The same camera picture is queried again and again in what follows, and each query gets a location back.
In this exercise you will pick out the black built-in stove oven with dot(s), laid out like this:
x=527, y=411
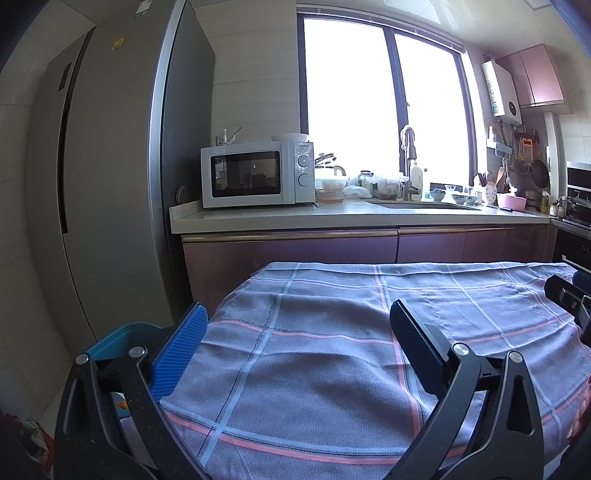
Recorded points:
x=570, y=249

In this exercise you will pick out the pink wall cabinet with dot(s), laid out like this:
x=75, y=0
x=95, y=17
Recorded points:
x=540, y=76

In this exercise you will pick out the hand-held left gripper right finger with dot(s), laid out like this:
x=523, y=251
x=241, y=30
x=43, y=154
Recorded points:
x=415, y=337

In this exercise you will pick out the black frying pan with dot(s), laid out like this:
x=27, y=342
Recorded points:
x=540, y=173

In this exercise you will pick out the white polka-dot utensil holder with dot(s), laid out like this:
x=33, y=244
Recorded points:
x=490, y=194

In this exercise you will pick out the white water heater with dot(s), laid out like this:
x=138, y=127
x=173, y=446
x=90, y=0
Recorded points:
x=501, y=90

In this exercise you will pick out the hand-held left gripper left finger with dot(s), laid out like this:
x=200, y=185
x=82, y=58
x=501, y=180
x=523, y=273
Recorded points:
x=180, y=350

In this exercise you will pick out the blue plaid tablecloth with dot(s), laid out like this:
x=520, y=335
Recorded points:
x=323, y=323

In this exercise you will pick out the stacked clear food containers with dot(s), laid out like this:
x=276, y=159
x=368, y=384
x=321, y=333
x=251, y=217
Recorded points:
x=331, y=190

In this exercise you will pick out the clear glass jar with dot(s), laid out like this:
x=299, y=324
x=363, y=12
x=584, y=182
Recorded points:
x=226, y=138

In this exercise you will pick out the red bag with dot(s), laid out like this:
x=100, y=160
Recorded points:
x=34, y=438

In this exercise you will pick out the grey refrigerator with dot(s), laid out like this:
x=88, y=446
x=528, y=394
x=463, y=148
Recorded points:
x=115, y=161

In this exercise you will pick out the kitchen counter with purple cabinets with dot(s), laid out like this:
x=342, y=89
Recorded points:
x=286, y=251

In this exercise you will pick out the blue plastic bin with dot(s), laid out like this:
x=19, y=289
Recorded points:
x=115, y=339

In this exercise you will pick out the clear container with brown food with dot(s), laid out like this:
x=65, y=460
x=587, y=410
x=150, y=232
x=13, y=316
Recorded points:
x=388, y=188

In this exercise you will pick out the pink bowl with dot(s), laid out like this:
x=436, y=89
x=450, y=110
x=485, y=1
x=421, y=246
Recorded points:
x=511, y=202

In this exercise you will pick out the black wok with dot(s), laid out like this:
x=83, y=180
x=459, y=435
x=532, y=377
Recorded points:
x=579, y=205

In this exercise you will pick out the round grey lid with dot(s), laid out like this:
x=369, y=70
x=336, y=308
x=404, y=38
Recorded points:
x=183, y=194

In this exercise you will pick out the white dish soap bottle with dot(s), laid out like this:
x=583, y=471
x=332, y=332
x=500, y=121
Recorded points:
x=416, y=182

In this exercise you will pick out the blue patterned bowl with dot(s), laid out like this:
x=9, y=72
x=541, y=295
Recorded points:
x=464, y=199

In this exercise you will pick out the window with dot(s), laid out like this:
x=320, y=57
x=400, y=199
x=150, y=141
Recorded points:
x=346, y=92

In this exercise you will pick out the white microwave oven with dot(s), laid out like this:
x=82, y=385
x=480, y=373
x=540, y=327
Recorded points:
x=302, y=194

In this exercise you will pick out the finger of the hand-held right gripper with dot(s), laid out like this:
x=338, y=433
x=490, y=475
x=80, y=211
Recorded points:
x=565, y=295

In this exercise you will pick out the metal kitchen faucet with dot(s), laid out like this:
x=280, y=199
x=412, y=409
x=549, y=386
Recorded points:
x=406, y=161

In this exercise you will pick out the orange hanging grater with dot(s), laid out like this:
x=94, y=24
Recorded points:
x=526, y=147

